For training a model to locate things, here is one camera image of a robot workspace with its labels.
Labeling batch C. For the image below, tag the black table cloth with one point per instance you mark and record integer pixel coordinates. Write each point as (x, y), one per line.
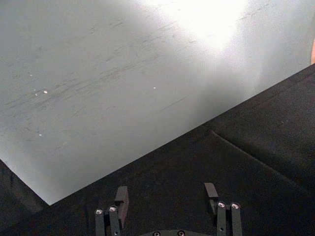
(197, 177)

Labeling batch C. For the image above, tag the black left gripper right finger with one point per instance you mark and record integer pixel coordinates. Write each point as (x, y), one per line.
(222, 216)

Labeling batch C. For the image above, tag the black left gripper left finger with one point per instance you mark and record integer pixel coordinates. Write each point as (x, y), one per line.
(121, 200)

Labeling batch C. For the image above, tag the plain pale wall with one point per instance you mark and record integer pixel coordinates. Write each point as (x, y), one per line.
(110, 86)

